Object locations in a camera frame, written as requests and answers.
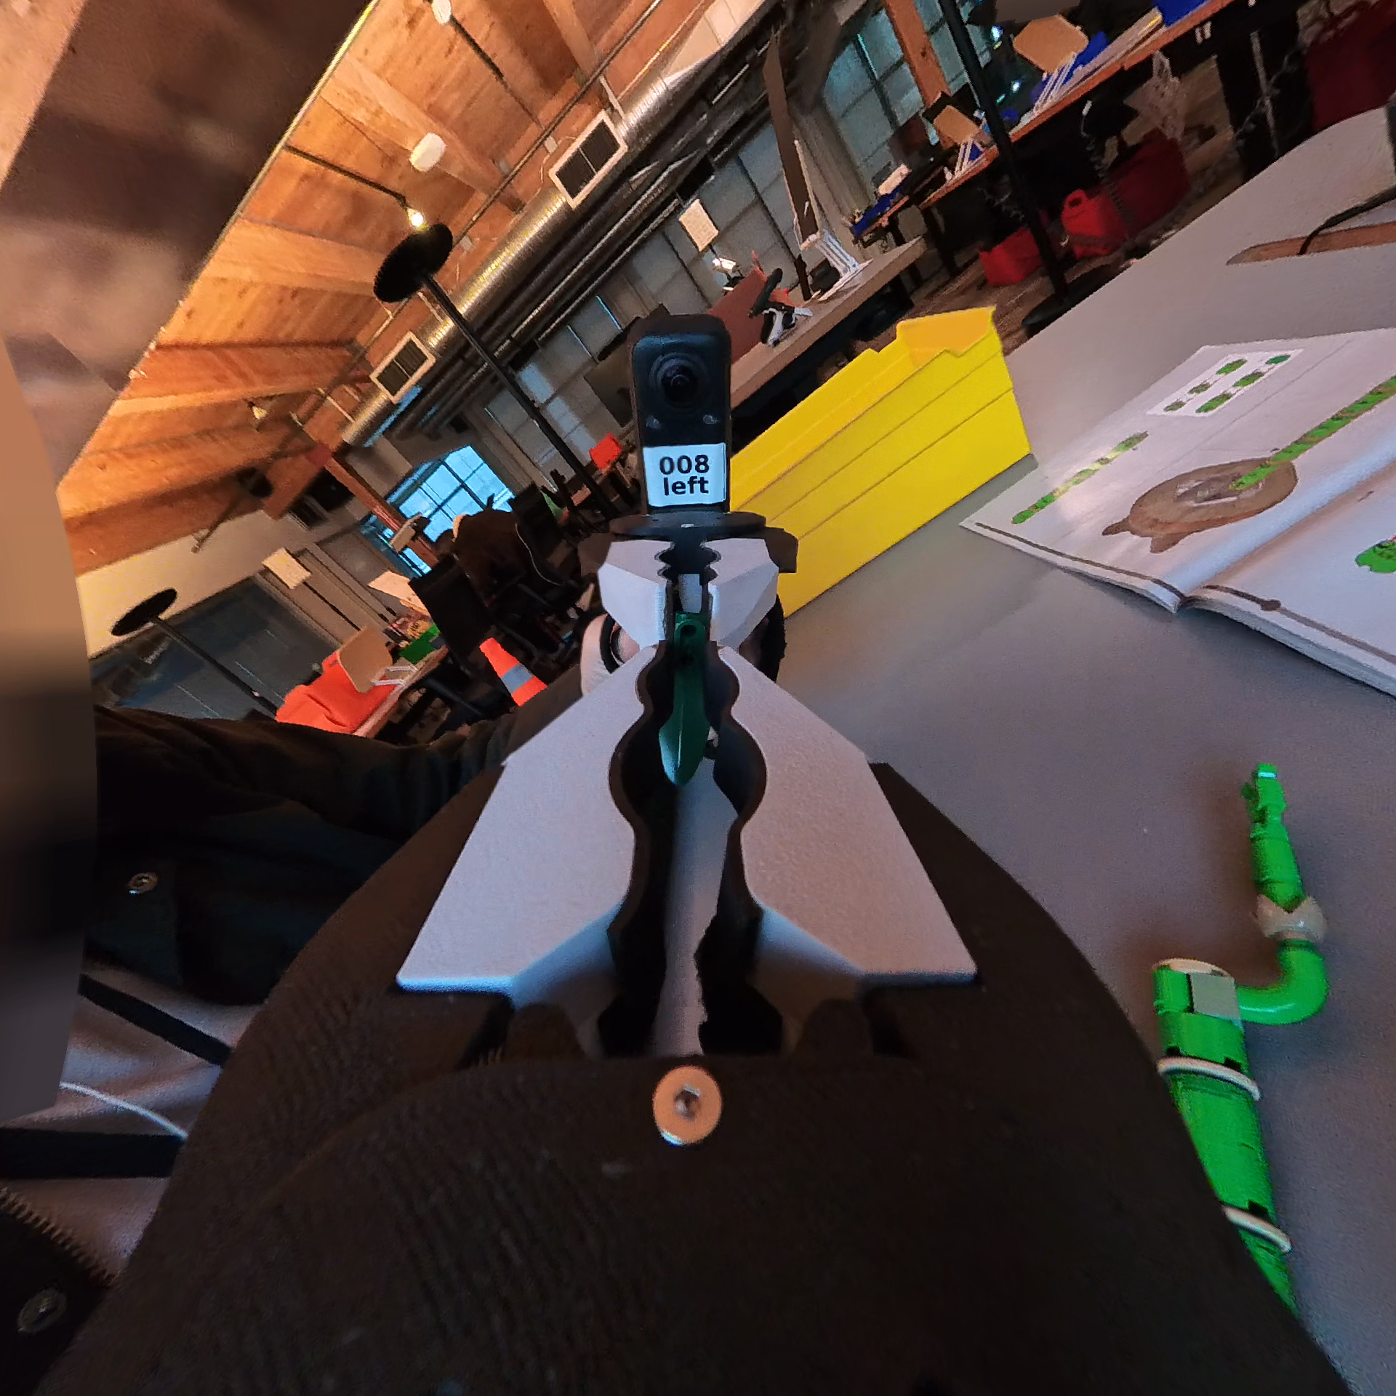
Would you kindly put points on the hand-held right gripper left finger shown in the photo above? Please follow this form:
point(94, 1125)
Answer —
point(524, 872)

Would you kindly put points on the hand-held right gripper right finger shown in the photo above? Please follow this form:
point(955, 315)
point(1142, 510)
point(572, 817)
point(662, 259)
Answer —
point(852, 872)

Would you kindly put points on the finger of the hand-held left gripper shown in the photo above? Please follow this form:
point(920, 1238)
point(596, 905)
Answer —
point(744, 588)
point(639, 594)

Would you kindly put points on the green toy leaf piece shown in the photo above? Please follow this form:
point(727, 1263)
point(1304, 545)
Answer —
point(684, 707)

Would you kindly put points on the stack of yellow bins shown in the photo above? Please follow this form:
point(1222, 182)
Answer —
point(873, 457)

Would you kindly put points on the green toy bamboo stalk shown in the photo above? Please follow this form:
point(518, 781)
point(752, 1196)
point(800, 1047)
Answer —
point(1206, 1090)

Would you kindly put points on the person's left forearm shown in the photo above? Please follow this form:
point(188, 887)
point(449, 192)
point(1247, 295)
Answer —
point(328, 774)

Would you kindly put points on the grey desk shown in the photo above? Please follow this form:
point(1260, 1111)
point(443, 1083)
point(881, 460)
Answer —
point(1036, 762)

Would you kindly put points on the black and white handheld device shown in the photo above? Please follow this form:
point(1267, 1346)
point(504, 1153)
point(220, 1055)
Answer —
point(783, 310)

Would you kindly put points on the orange traffic cone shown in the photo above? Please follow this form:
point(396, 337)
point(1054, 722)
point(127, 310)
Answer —
point(513, 673)

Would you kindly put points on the grey background table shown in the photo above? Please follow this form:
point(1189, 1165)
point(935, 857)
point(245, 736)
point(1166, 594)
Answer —
point(852, 299)

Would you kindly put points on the white air vent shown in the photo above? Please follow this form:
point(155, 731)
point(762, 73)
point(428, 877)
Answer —
point(589, 157)

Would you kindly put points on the black floor lamp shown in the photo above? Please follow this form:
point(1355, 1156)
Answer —
point(413, 260)
point(1004, 162)
point(144, 613)

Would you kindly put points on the red container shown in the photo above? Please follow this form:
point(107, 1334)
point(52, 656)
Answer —
point(1099, 222)
point(1014, 257)
point(1353, 64)

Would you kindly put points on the long wooden table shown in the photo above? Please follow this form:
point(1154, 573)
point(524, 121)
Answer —
point(1091, 98)

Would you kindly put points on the open instruction booklet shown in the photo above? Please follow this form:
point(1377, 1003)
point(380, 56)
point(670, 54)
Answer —
point(1254, 523)

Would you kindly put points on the silver air duct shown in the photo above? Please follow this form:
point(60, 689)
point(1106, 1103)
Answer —
point(546, 239)

